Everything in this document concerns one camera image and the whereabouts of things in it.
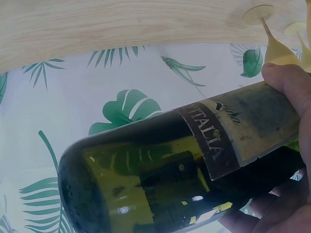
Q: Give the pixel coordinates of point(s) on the person's right hand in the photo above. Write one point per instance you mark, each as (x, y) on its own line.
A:
(303, 102)

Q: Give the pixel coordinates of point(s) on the green glass wine bottle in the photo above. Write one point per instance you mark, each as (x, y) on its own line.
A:
(170, 165)

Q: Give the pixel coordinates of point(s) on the yellow stemmed glass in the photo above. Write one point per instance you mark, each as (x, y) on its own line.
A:
(302, 41)
(272, 41)

